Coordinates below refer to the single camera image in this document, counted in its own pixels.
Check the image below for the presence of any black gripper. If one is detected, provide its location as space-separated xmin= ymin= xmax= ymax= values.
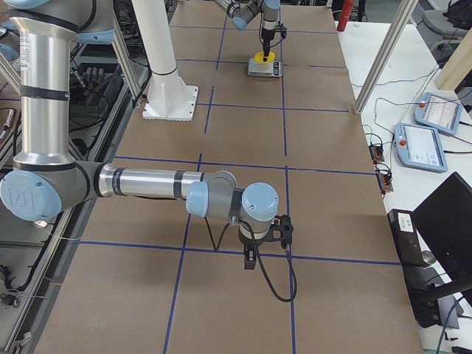
xmin=239 ymin=235 xmax=264 ymax=270
xmin=260 ymin=27 xmax=275 ymax=63

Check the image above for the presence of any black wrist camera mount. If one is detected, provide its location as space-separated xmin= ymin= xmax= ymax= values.
xmin=275 ymin=21 xmax=287 ymax=42

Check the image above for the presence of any teach pendant far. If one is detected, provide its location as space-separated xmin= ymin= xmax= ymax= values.
xmin=414 ymin=92 xmax=463 ymax=136

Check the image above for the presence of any black computer box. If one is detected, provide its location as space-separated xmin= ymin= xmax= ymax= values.
xmin=387 ymin=209 xmax=459 ymax=329

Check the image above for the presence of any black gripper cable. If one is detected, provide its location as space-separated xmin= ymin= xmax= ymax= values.
xmin=250 ymin=224 xmax=298 ymax=303

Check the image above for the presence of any teach pendant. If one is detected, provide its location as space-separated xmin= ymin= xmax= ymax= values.
xmin=394 ymin=122 xmax=448 ymax=173
xmin=414 ymin=92 xmax=463 ymax=136

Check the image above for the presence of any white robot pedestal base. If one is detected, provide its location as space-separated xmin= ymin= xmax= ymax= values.
xmin=132 ymin=0 xmax=198 ymax=122

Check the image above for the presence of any red bottle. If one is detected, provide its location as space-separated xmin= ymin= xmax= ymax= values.
xmin=336 ymin=0 xmax=355 ymax=32

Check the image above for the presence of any aluminium frame column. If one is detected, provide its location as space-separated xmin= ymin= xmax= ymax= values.
xmin=353 ymin=0 xmax=418 ymax=114

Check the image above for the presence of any teach pendant near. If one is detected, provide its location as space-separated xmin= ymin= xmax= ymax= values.
xmin=394 ymin=122 xmax=448 ymax=173

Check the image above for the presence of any silver digital kitchen scale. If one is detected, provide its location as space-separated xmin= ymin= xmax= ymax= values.
xmin=247 ymin=58 xmax=283 ymax=77

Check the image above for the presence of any black monitor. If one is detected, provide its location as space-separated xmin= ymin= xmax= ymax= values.
xmin=412 ymin=172 xmax=471 ymax=280

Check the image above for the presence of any yellow orange mango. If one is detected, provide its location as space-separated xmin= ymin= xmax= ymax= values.
xmin=253 ymin=51 xmax=276 ymax=64

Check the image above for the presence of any brown paper table mat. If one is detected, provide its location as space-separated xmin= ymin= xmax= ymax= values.
xmin=31 ymin=5 xmax=425 ymax=354

